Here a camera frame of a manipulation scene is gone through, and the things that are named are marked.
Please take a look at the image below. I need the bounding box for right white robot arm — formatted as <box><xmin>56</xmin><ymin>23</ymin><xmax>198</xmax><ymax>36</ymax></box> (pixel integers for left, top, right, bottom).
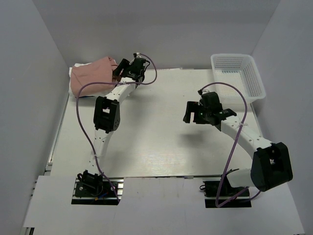
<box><xmin>183</xmin><ymin>92</ymin><xmax>293</xmax><ymax>195</ymax></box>

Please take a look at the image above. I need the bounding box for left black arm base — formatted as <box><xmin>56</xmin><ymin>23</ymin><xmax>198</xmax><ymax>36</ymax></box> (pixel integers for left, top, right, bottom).
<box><xmin>71</xmin><ymin>170</ymin><xmax>124</xmax><ymax>206</ymax></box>

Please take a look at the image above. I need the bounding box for white t-shirt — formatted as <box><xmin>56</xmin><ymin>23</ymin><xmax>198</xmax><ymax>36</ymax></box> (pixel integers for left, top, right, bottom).
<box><xmin>67</xmin><ymin>62</ymin><xmax>92</xmax><ymax>97</ymax></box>

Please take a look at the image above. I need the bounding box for white plastic mesh basket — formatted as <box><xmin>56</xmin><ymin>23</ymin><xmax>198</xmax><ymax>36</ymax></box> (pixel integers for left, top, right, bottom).
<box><xmin>211</xmin><ymin>53</ymin><xmax>266</xmax><ymax>104</ymax></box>

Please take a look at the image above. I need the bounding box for pink printed t-shirt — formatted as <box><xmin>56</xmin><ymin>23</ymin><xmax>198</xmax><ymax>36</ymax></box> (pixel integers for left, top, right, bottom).
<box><xmin>69</xmin><ymin>56</ymin><xmax>118</xmax><ymax>97</ymax></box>

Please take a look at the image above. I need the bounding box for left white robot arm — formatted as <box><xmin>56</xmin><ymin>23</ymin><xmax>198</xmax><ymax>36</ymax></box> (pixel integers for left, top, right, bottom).
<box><xmin>87</xmin><ymin>53</ymin><xmax>150</xmax><ymax>174</ymax></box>

